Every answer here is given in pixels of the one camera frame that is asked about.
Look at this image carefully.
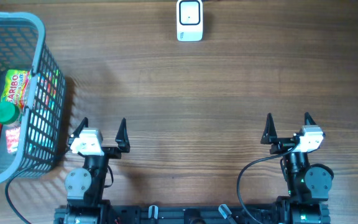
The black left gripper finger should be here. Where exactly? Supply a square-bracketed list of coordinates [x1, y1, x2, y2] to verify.
[71, 117, 88, 138]
[115, 118, 130, 147]

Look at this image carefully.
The small red tissue pack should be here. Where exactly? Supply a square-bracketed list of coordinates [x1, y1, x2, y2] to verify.
[6, 127, 21, 154]

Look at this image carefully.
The green lid jar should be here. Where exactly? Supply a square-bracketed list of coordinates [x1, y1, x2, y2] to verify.
[0, 101, 22, 128]

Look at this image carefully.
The Haribo gummy candy bag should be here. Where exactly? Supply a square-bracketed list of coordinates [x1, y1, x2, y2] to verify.
[1, 70, 32, 110]

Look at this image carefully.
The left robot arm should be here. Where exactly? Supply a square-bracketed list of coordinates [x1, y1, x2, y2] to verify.
[54, 118, 131, 224]

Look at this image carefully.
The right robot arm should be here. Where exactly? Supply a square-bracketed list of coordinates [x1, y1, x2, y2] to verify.
[260, 113, 334, 224]

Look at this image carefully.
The white barcode scanner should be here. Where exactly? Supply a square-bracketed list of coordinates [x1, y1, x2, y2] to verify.
[176, 0, 203, 42]

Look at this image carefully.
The grey plastic shopping basket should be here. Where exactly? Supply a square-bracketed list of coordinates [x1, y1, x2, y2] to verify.
[0, 12, 67, 184]

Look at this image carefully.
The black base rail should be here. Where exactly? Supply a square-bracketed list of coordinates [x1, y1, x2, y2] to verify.
[53, 204, 331, 224]

